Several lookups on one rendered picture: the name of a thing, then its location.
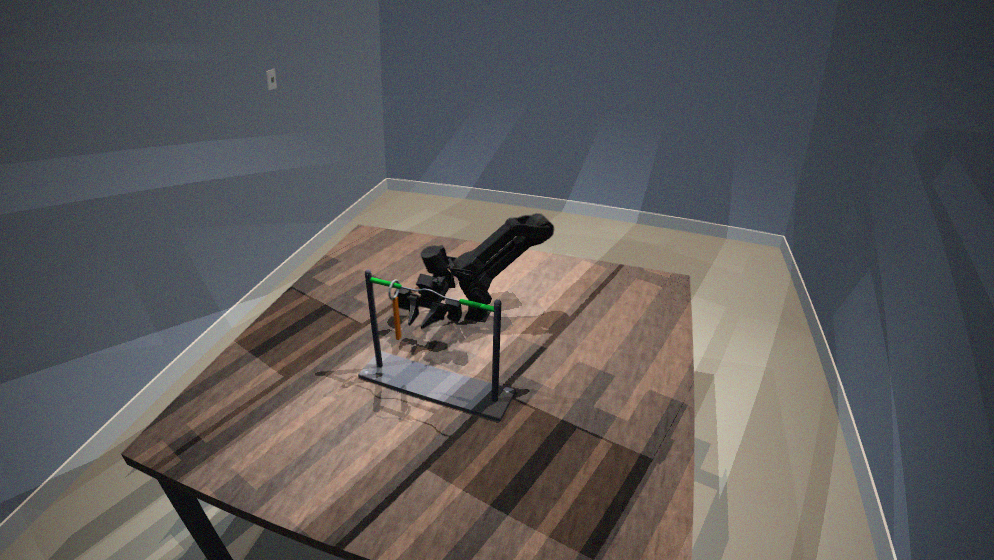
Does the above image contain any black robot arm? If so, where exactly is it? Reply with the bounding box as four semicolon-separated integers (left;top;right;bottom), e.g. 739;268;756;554
416;214;555;322

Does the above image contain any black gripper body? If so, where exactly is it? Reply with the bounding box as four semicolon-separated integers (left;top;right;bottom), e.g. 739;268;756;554
397;284;462;322

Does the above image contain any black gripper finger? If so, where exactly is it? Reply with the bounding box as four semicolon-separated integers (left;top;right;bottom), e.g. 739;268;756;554
421;302;444;328
407;297;419;325

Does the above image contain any grey loop with orange handle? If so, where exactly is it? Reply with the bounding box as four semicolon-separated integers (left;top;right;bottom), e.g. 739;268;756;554
388;280;402;340

